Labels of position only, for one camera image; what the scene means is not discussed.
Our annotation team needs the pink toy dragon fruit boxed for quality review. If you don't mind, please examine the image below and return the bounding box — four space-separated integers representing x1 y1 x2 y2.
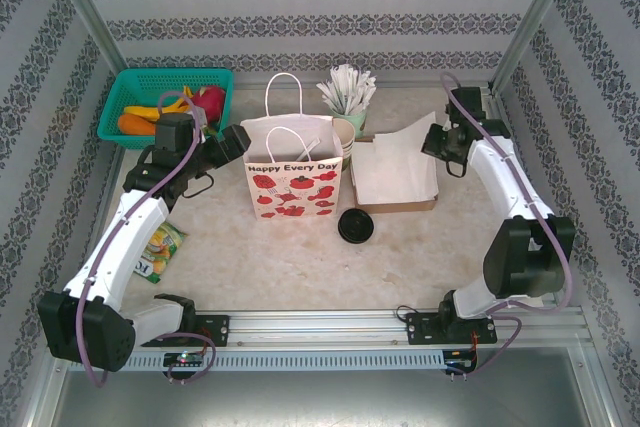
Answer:
192 85 228 133

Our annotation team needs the grey metal panel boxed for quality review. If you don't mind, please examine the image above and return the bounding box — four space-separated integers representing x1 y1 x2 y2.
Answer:
29 346 616 427

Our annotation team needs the teal plastic basket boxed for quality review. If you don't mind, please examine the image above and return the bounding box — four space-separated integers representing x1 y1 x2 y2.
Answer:
96 68 235 152

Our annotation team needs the single white paper napkin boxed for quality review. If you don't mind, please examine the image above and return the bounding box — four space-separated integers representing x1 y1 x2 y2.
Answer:
373 110 440 188

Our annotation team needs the left wrist thin black cable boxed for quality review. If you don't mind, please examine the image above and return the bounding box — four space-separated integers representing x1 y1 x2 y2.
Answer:
182 172 214 198

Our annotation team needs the aluminium mounting rail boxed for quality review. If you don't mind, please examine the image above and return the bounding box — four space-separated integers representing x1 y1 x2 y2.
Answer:
47 309 589 348

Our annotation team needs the stack of paper cups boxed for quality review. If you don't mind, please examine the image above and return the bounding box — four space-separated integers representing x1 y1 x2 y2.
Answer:
333 118 357 171

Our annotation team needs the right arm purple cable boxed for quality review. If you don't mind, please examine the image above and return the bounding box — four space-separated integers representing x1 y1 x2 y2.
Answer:
439 71 576 378

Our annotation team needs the green paper straw cup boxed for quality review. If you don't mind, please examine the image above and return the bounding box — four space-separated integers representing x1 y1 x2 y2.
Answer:
329 106 368 141

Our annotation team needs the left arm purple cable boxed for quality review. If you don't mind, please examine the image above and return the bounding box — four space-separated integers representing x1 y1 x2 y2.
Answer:
78 90 217 388

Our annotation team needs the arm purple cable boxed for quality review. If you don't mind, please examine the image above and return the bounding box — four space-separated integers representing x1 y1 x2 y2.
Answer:
439 71 576 378
78 90 217 388

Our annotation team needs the stack of black cup lids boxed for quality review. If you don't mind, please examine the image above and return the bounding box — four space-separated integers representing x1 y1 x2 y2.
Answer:
337 207 375 246

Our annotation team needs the red white paper bag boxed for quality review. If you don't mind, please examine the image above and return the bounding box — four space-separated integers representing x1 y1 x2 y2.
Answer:
239 72 346 222

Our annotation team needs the left small circuit board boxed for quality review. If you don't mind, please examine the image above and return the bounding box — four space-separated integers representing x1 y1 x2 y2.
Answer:
163 351 206 367

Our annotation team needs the orange carrot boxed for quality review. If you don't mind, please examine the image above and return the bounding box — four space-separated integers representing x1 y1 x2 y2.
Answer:
117 113 158 137

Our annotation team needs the aluminium frame post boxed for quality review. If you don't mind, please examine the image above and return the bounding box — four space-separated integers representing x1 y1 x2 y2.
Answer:
37 0 130 73
485 0 586 94

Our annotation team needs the grey slotted cable tray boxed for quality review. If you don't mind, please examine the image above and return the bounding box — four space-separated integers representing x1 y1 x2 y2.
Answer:
67 350 449 372

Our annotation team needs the green yellow snack packet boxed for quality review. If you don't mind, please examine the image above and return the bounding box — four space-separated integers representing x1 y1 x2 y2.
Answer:
133 220 187 284

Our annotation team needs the bunch of white straws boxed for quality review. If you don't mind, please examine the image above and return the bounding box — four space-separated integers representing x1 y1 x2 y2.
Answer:
315 64 378 116

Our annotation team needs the yellow toy banana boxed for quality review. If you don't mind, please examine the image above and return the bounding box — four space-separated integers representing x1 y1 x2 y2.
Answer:
123 85 194 122

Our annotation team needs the small circuit board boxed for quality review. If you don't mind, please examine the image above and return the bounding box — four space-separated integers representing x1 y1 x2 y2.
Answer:
443 350 479 373
163 351 206 367

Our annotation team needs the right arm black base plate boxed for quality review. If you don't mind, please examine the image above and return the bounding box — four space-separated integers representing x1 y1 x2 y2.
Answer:
405 311 499 347

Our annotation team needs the right small circuit board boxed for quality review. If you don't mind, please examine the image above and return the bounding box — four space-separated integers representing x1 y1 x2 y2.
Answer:
443 350 479 373

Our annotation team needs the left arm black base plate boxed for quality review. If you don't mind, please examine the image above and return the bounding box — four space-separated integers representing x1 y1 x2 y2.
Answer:
139 314 231 348

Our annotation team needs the single white straw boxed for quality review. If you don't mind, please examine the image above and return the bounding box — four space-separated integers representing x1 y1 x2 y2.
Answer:
297 138 322 162

